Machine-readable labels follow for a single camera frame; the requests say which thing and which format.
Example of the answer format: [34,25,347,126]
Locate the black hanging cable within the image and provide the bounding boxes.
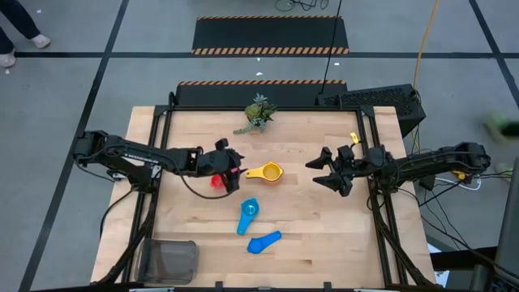
[320,0,344,95]

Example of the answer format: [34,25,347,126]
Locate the black perforated computer tower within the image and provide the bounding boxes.
[315,84,427,139]

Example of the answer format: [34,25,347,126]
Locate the blue measuring cup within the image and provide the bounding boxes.
[247,230,283,256]

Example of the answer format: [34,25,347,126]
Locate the black cable coil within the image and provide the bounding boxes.
[274,0,330,12]

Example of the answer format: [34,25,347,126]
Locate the yellow hanging cable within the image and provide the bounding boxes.
[412,0,442,92]

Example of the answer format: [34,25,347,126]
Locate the black aluminium table frame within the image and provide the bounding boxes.
[92,103,437,290]

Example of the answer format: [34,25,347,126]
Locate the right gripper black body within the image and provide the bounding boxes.
[332,145,368,198]

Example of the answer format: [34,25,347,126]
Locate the black hazard-striped cable ramp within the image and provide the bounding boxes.
[191,15,350,56]
[174,79,349,108]

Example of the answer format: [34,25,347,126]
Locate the potted succulent plant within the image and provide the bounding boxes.
[233,92,280,135]

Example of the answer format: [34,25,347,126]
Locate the red measuring cup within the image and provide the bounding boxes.
[209,174,228,190]

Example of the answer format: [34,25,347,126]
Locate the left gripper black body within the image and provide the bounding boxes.
[197,137,242,194]

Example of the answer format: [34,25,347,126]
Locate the clear grey plastic basket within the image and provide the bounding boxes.
[133,238,200,286]

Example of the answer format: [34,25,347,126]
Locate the dark grey panel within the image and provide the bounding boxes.
[493,156,519,285]

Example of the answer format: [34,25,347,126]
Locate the person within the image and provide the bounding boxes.
[483,112,519,144]
[0,0,52,69]

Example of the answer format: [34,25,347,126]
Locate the teal measuring cup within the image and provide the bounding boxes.
[236,197,261,237]

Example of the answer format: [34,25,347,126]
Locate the yellow measuring cup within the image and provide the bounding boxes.
[245,161,285,183]

